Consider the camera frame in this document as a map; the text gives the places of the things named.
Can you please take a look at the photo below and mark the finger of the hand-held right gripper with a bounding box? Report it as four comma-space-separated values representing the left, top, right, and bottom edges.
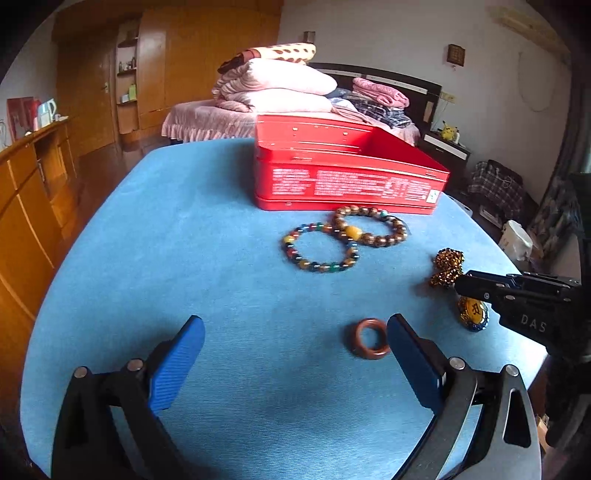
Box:
455, 270, 523, 305

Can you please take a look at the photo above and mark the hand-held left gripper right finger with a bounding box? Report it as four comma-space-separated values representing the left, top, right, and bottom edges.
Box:
387, 314, 542, 480

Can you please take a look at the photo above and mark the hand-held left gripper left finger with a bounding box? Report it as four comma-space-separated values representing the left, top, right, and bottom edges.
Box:
52, 315, 206, 480

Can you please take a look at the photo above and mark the golden bead necklace with pendant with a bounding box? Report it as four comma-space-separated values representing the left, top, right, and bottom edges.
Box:
428, 248, 490, 333

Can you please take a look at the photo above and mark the brown wooden ring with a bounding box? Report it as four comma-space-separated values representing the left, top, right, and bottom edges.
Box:
351, 318, 391, 361

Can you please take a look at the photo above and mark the red tin box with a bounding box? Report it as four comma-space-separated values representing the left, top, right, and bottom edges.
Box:
254, 114, 451, 217

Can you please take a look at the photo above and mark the white trash bin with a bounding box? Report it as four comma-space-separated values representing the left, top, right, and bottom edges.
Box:
499, 219, 534, 261

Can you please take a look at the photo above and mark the plaid bag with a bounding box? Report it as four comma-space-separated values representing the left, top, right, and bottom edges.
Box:
467, 159, 527, 217

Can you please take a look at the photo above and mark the patterned grey curtain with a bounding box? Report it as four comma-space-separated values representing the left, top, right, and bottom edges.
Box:
529, 175, 583, 250

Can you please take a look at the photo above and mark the dark nightstand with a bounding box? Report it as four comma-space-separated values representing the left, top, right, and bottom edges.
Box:
418, 131, 472, 185

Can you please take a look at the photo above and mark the plaid folded blanket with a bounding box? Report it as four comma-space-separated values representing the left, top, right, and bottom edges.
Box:
332, 90, 413, 129

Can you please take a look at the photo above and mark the wooden dresser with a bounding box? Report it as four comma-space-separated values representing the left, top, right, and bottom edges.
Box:
0, 117, 86, 393

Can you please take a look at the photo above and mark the dark wooden bed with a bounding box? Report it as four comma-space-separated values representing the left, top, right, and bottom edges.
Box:
161, 62, 443, 148

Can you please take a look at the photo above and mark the pink folded blanket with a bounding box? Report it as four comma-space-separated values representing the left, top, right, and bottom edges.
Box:
353, 77, 410, 109

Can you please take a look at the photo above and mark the pink bedspread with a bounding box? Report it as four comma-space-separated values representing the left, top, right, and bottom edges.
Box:
161, 99, 421, 146

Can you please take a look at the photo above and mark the white air conditioner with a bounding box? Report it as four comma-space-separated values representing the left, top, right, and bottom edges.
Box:
492, 4, 571, 56

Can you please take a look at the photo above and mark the pink folded quilt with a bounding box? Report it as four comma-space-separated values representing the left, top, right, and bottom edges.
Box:
217, 59, 339, 100
217, 88, 335, 114

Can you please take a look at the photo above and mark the wooden door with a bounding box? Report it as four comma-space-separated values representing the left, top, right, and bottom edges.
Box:
58, 51, 116, 158

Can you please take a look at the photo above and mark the light blue kettle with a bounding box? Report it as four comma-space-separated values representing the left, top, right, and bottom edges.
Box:
37, 98, 58, 127

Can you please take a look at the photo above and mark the spotted folded blanket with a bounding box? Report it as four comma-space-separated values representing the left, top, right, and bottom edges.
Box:
218, 42, 318, 75

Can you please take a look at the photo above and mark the wooden wardrobe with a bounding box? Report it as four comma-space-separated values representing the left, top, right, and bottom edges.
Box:
52, 0, 283, 158

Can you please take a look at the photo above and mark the wooden bead bracelet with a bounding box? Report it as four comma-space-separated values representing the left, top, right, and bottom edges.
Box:
331, 205, 411, 248

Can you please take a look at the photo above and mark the multicoloured bead bracelet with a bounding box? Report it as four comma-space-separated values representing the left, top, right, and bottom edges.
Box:
280, 222, 360, 274

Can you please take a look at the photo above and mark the white hanging cable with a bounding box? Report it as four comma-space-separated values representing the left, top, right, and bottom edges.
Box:
517, 46, 561, 112

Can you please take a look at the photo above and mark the red picture frame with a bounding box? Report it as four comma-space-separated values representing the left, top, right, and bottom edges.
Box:
6, 97, 35, 141

